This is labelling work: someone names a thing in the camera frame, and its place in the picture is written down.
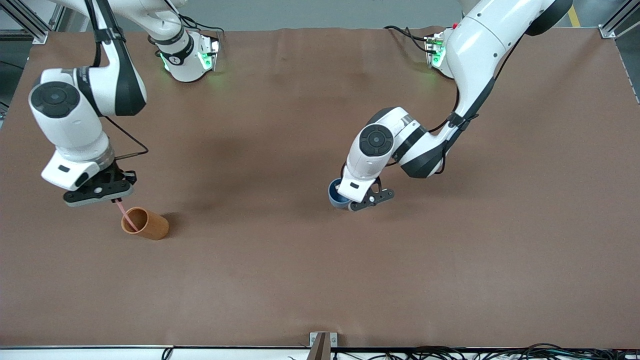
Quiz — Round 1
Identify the pink straw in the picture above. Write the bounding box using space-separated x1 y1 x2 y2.
115 200 138 233

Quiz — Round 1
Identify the blue cup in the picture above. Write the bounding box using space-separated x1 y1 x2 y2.
327 178 355 210

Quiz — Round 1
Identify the orange cup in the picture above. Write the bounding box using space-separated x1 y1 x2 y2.
120 207 170 241

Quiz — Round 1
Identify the brown table cover sheet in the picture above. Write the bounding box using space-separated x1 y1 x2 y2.
0 26 640 350

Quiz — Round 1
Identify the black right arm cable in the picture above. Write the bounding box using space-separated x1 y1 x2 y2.
82 0 150 162

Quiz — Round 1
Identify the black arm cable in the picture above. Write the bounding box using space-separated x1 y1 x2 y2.
427 30 527 176
82 0 150 162

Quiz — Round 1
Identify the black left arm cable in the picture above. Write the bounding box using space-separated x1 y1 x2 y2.
427 30 527 176

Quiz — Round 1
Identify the white table edge rail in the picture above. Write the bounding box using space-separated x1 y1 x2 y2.
0 345 640 360

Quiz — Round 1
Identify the black left base cable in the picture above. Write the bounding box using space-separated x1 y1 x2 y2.
383 24 432 54

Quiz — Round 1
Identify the black base cable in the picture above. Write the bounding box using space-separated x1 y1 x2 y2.
176 15 226 38
383 24 432 54

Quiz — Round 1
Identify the aluminium frame profile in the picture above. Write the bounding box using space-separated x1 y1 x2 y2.
597 0 640 40
0 0 71 45

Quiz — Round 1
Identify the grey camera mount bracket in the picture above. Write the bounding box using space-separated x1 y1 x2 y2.
309 331 339 360

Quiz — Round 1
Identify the black right base cable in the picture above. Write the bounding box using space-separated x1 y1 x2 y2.
176 15 226 38

